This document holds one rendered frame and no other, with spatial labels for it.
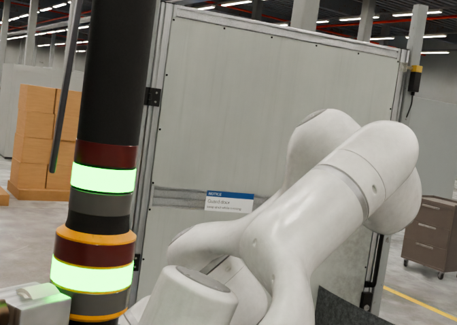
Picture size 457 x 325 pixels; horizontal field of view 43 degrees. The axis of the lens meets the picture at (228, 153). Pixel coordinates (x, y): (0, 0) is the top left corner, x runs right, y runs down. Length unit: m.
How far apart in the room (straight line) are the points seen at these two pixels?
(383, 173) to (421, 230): 6.63
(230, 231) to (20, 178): 7.59
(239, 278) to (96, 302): 0.82
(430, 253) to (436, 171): 3.71
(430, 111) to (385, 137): 9.72
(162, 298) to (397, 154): 0.34
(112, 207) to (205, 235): 0.78
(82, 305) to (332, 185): 0.41
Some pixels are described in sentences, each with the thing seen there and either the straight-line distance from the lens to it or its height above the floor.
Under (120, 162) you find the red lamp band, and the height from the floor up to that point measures 1.61.
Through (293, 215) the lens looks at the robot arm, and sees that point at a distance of 0.64.
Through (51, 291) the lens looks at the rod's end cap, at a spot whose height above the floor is 1.54.
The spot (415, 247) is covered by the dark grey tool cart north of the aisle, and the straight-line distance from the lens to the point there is 7.40.
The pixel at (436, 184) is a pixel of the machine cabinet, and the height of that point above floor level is 0.80.
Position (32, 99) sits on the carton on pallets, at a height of 1.40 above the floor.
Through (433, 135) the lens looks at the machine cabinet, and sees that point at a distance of 10.59.
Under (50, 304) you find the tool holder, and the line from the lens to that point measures 0.30.
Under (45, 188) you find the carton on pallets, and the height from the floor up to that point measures 0.15.
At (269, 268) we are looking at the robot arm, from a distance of 0.60.
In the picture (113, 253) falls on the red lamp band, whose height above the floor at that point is 1.56.
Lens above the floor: 1.65
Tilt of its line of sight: 5 degrees down
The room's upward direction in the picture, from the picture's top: 8 degrees clockwise
